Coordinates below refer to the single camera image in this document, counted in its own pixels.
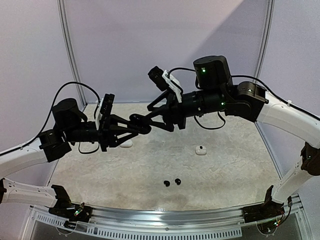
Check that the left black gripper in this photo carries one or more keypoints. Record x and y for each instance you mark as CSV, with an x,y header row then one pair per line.
x,y
108,131

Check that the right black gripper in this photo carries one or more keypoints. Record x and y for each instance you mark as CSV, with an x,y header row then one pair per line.
x,y
175,110

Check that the white oval charging case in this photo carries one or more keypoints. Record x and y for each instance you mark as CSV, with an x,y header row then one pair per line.
x,y
127,144

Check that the black oval charging case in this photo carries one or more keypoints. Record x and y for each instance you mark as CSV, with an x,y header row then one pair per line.
x,y
137,122

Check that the white square charging case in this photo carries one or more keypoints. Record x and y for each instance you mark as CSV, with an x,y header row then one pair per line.
x,y
201,150

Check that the black earbud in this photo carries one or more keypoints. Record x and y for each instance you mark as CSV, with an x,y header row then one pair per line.
x,y
177,181
166,183

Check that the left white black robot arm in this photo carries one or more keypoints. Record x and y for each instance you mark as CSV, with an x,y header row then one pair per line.
x,y
71,126

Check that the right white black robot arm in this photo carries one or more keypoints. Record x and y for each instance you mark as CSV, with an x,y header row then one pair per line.
x,y
251,100

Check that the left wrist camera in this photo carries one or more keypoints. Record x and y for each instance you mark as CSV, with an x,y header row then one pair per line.
x,y
104,109

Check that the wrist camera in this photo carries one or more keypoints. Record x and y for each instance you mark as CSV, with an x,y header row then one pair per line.
x,y
164,82
104,109

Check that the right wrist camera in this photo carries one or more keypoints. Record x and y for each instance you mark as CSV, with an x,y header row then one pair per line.
x,y
164,82

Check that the left aluminium frame post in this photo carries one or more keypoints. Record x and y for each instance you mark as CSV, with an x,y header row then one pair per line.
x,y
62,11

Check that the aluminium frame post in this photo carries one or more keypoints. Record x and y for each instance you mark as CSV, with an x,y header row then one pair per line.
x,y
62,11
263,23

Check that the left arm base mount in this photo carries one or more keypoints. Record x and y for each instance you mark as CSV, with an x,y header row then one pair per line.
x,y
71,211

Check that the aluminium front rail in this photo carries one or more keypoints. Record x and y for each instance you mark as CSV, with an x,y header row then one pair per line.
x,y
124,224

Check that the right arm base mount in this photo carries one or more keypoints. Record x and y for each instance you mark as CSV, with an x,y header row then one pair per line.
x,y
262,211

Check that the right aluminium frame post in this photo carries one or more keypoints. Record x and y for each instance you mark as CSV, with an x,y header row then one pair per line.
x,y
263,23

